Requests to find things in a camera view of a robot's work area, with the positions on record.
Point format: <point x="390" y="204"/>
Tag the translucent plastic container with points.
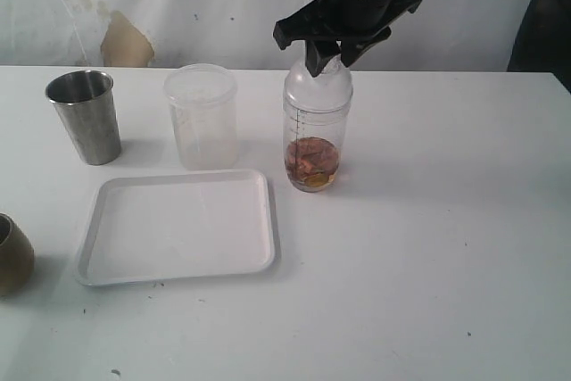
<point x="202" y="102"/>

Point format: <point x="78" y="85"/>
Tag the brown food pieces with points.
<point x="311" y="163"/>

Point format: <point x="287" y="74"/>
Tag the clear graduated shaker body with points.
<point x="330" y="126"/>

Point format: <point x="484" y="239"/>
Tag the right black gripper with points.
<point x="326" y="26"/>

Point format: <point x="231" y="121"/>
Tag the stainless steel cup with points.
<point x="83" y="99"/>

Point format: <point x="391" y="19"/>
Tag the dark object at right edge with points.
<point x="543" y="40"/>

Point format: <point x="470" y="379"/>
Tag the white rectangular tray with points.
<point x="214" y="223"/>

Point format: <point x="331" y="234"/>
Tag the brown wooden cup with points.
<point x="17" y="257"/>

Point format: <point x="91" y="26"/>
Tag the clear shaker lid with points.
<point x="330" y="91"/>

